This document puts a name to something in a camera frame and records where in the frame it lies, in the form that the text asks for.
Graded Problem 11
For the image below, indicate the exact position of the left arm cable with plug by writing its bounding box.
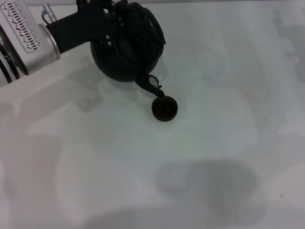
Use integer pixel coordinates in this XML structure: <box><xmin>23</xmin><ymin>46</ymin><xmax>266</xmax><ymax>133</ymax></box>
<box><xmin>41</xmin><ymin>4</ymin><xmax>55</xmax><ymax>25</ymax></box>

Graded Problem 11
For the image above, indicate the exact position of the black round teapot with handle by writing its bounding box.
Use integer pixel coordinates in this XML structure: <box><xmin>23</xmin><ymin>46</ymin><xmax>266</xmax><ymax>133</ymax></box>
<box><xmin>90</xmin><ymin>1</ymin><xmax>166</xmax><ymax>99</ymax></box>

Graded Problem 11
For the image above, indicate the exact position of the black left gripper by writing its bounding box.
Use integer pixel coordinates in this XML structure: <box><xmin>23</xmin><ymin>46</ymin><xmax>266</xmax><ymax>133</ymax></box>
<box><xmin>46</xmin><ymin>0</ymin><xmax>131</xmax><ymax>52</ymax></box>

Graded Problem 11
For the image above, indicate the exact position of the small dark brown teacup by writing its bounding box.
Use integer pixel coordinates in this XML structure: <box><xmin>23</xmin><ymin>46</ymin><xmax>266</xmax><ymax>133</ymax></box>
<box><xmin>151</xmin><ymin>95</ymin><xmax>179</xmax><ymax>123</ymax></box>

